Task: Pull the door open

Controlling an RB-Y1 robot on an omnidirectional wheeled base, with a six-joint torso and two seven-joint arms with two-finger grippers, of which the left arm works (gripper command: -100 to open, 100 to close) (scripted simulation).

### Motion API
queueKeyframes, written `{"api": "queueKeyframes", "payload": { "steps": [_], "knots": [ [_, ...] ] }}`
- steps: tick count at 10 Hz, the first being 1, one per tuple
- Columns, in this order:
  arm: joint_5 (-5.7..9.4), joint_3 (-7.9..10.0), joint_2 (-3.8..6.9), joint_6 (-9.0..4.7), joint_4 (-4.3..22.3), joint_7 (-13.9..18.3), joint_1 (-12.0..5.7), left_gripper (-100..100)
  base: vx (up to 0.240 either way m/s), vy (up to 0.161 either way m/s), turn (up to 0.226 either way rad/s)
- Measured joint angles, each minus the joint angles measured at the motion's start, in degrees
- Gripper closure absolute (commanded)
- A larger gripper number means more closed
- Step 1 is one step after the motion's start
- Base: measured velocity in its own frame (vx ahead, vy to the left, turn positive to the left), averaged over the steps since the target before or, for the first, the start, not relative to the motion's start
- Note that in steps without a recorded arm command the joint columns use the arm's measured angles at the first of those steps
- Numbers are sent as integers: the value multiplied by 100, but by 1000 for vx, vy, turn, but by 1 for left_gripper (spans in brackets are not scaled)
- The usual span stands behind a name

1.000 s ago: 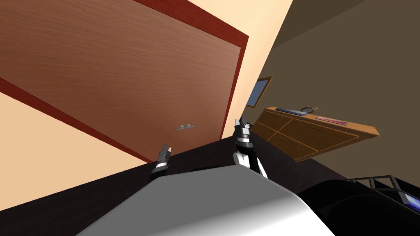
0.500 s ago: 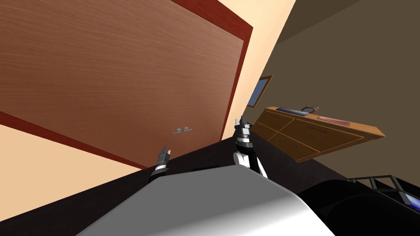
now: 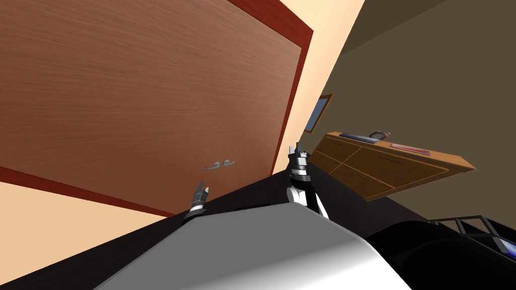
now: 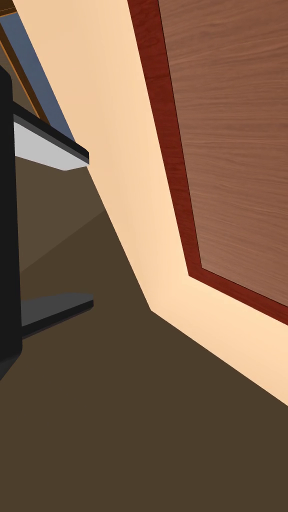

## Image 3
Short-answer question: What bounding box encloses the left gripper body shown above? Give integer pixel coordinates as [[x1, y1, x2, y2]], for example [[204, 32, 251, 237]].
[[192, 190, 209, 208]]

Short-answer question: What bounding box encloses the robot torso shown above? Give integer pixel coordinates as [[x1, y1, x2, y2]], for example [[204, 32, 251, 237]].
[[94, 202, 413, 290]]

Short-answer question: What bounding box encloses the wood-framed wall picture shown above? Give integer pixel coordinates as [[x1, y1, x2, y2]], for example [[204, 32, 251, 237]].
[[302, 94, 334, 134]]

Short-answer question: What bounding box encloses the brown wooden door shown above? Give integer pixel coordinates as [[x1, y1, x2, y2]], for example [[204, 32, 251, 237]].
[[0, 0, 303, 214]]

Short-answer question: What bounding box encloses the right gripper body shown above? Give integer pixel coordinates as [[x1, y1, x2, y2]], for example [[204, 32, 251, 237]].
[[288, 151, 310, 167]]

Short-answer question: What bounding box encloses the wooden dresser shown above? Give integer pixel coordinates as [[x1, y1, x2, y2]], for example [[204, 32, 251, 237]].
[[308, 130, 477, 202]]

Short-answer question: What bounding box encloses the black metal rack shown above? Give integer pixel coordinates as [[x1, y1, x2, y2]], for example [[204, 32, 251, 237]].
[[426, 215, 516, 259]]

